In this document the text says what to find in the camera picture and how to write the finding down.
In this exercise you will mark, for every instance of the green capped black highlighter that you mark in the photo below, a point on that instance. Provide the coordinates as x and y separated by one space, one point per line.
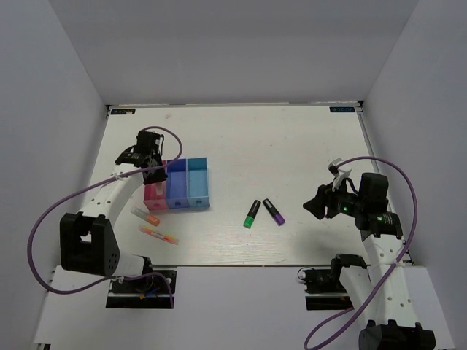
251 215

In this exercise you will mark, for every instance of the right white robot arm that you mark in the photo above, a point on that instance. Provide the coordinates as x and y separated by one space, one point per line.
376 285

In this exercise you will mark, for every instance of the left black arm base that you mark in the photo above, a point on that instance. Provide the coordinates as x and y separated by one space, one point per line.
149 293

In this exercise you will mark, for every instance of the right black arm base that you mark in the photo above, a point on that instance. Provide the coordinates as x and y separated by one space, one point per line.
322 292

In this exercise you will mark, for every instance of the pink container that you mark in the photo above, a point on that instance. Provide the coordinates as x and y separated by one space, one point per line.
155 196

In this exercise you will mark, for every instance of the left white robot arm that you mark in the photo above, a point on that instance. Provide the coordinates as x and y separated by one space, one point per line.
87 239

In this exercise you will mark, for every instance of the dark blue container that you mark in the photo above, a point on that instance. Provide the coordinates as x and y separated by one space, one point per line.
176 186

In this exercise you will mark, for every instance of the orange capped highlighter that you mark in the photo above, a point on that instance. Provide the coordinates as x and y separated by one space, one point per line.
145 215
159 188

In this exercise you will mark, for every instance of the purple capped black highlighter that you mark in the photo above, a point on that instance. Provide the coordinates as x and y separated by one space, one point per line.
272 210

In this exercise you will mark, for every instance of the yellow pink highlighter pen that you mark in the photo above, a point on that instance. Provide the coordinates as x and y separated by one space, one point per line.
167 238

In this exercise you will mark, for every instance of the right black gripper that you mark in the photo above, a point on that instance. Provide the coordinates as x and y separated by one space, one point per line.
325 196

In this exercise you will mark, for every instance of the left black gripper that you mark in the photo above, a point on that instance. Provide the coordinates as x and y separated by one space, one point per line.
160 176

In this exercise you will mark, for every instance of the left blue corner label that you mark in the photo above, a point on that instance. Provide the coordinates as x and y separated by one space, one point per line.
122 111

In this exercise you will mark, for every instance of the blue corner label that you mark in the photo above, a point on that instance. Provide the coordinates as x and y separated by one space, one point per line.
342 109
122 111

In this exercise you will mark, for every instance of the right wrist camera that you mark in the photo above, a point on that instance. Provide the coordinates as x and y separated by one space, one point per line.
340 172

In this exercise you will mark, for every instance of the right blue corner label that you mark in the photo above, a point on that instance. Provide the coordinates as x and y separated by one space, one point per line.
342 109

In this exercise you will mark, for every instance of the light blue container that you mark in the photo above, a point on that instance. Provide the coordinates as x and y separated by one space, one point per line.
198 184

